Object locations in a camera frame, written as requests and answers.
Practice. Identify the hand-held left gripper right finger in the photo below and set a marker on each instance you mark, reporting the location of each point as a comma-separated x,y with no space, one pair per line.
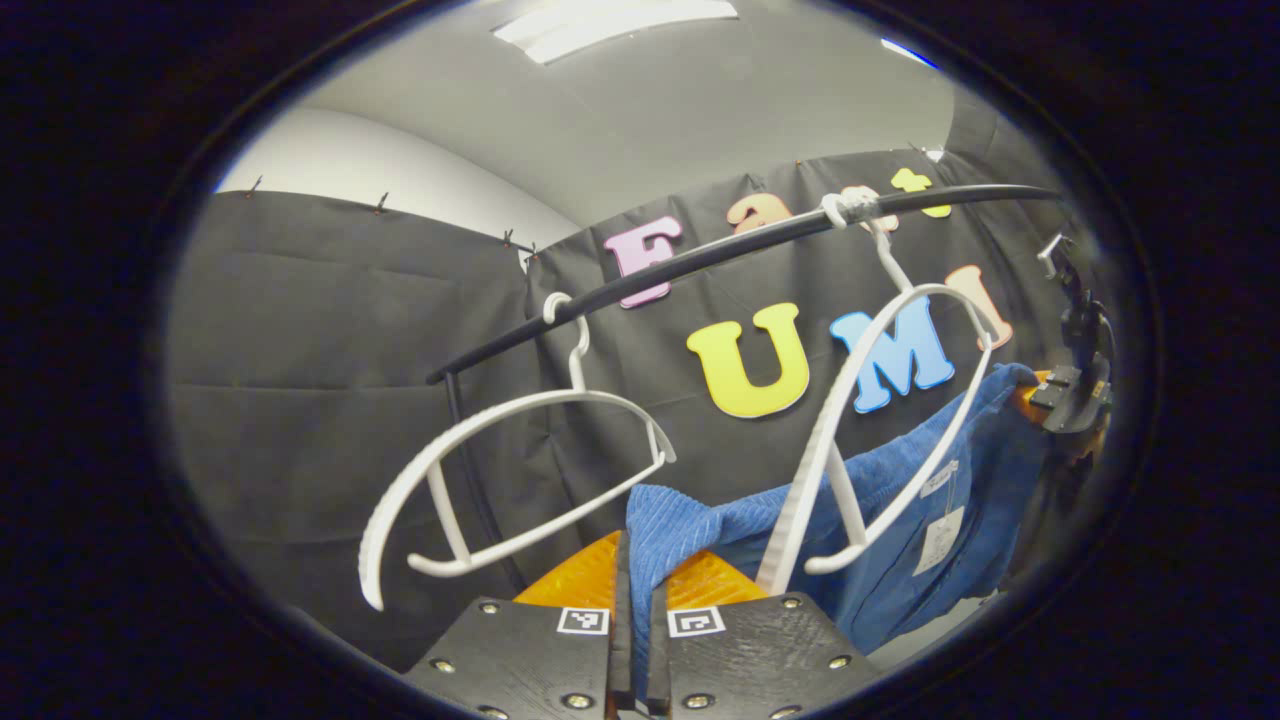
657,660

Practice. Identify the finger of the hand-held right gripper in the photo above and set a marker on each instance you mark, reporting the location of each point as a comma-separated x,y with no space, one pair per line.
1058,388

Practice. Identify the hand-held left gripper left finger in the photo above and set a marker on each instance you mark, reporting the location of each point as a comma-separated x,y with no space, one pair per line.
620,650

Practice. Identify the black metal clothes rack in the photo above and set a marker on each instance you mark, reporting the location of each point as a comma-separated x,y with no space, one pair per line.
720,256

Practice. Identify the white plastic clothes hanger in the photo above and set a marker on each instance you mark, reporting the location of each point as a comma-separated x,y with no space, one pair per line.
803,500
449,520

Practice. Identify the black backdrop cloth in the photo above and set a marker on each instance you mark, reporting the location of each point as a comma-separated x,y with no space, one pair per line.
300,350

